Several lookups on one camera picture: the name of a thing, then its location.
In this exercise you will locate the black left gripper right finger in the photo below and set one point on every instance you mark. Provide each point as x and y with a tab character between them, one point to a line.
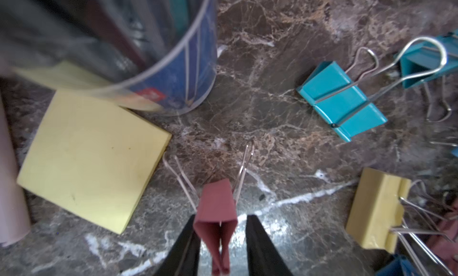
263	257

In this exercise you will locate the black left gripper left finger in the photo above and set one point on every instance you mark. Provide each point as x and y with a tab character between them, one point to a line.
183	258

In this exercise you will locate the dark pink binder clip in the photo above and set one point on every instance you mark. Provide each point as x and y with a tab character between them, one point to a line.
216	215

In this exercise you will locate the yellow binder clip upright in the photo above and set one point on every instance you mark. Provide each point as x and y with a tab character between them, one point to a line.
390	210

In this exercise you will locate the teal binder clip flat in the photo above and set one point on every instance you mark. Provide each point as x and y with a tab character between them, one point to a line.
341	103

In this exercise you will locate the yellow sticky note pad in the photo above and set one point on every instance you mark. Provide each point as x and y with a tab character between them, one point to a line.
93	159

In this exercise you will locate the pink calculator on table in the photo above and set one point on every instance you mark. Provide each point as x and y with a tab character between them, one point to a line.
15	219

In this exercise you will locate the blue lid pencil tube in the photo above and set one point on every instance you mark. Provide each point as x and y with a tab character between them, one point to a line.
145	55

